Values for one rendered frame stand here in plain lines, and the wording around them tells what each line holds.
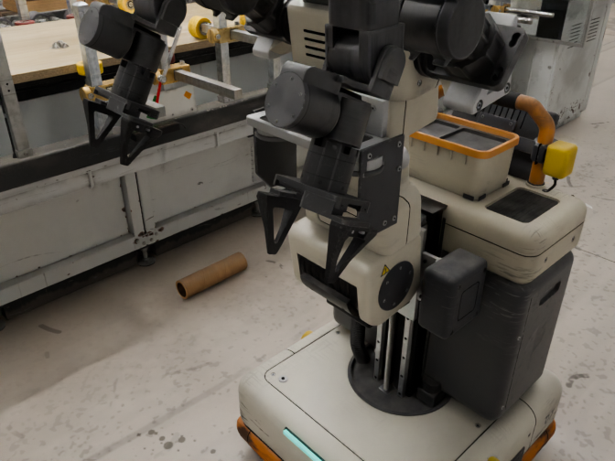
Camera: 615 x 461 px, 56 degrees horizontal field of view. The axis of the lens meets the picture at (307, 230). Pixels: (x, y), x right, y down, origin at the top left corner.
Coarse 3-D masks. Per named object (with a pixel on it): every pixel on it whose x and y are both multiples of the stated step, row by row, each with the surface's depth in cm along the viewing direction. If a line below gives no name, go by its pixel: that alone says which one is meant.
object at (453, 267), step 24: (312, 264) 115; (432, 264) 112; (456, 264) 111; (480, 264) 112; (312, 288) 117; (336, 288) 112; (432, 288) 110; (456, 288) 107; (480, 288) 115; (408, 312) 127; (432, 312) 113; (456, 312) 111
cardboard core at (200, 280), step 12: (240, 252) 241; (216, 264) 234; (228, 264) 235; (240, 264) 238; (192, 276) 226; (204, 276) 228; (216, 276) 231; (228, 276) 236; (180, 288) 228; (192, 288) 224; (204, 288) 229
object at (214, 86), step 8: (176, 72) 195; (184, 72) 194; (184, 80) 193; (192, 80) 190; (200, 80) 186; (208, 80) 185; (216, 80) 185; (200, 88) 188; (208, 88) 185; (216, 88) 182; (224, 88) 179; (232, 88) 178; (240, 88) 178; (224, 96) 180; (232, 96) 177; (240, 96) 178
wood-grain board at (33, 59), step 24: (48, 24) 248; (72, 24) 248; (24, 48) 207; (48, 48) 207; (72, 48) 207; (168, 48) 210; (192, 48) 217; (24, 72) 178; (48, 72) 183; (72, 72) 189
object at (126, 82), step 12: (120, 72) 91; (132, 72) 90; (144, 72) 91; (120, 84) 91; (132, 84) 91; (144, 84) 92; (108, 96) 92; (120, 96) 91; (132, 96) 91; (144, 96) 93; (132, 108) 89; (144, 108) 91
